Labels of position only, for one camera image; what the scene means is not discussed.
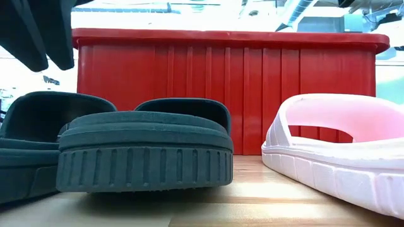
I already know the pink rubber slide sandal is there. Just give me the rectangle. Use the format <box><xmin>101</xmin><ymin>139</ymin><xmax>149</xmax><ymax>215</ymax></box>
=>
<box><xmin>261</xmin><ymin>93</ymin><xmax>404</xmax><ymax>221</ymax></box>

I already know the grey ceiling ventilation duct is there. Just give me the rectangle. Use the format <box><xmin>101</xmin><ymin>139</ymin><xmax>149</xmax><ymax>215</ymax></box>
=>
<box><xmin>275</xmin><ymin>0</ymin><xmax>317</xmax><ymax>32</ymax></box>

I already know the red plastic ribbed bin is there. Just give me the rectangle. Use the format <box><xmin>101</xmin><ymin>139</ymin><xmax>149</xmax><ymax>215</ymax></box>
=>
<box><xmin>71</xmin><ymin>27</ymin><xmax>391</xmax><ymax>156</ymax></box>

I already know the black rubber slide sandal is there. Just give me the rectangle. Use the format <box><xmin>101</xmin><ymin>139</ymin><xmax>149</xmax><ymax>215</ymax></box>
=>
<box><xmin>0</xmin><ymin>91</ymin><xmax>118</xmax><ymax>205</ymax></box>
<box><xmin>56</xmin><ymin>97</ymin><xmax>234</xmax><ymax>193</ymax></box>

